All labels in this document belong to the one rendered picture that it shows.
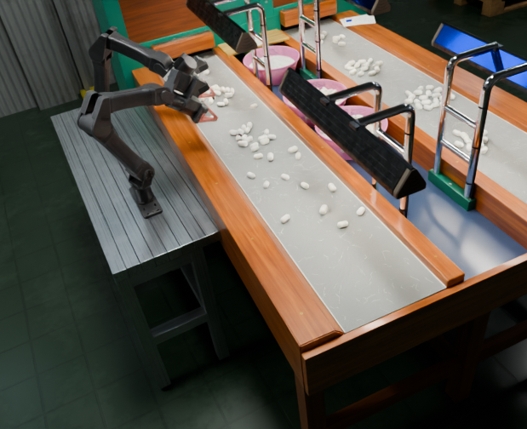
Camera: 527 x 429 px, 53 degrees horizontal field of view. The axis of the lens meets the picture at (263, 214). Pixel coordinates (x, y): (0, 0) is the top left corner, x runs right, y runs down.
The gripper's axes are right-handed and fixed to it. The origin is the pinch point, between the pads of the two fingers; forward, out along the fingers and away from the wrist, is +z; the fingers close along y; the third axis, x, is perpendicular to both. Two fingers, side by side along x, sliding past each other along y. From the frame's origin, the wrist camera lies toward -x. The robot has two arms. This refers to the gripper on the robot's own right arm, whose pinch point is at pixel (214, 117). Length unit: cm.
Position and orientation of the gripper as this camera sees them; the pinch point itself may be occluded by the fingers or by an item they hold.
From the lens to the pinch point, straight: 197.0
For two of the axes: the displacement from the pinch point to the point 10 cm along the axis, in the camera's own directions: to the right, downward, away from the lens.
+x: -5.1, 8.0, 3.3
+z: 7.6, 2.4, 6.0
